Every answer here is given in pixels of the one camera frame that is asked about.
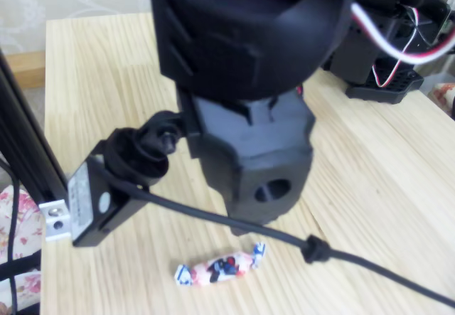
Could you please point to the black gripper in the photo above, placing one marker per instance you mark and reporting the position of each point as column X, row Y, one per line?
column 254, row 158

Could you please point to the floral fabric cushion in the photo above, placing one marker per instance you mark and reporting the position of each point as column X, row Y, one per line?
column 442, row 96
column 25, row 222

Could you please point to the candy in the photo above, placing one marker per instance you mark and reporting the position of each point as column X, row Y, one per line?
column 220, row 267

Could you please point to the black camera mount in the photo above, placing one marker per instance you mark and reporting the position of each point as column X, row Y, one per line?
column 142, row 148

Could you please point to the black aluminium mast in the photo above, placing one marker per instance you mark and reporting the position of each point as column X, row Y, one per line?
column 28, row 151

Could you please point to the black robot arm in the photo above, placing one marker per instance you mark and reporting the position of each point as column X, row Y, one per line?
column 249, row 27

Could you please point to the wooden baseboard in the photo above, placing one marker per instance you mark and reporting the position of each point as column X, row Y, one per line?
column 28, row 69

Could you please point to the aluminium corner bracket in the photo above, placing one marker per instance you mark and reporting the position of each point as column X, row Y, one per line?
column 53, row 222

